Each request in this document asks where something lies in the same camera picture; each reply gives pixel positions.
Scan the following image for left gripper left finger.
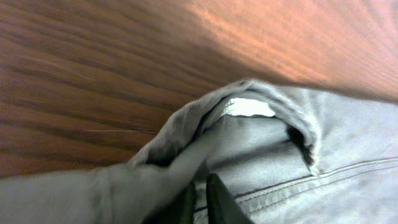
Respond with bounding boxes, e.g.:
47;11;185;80
143;183;196;224

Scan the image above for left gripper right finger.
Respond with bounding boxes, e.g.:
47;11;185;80
206;173;253;224

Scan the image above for grey shorts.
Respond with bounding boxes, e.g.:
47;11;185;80
1;80;397;223

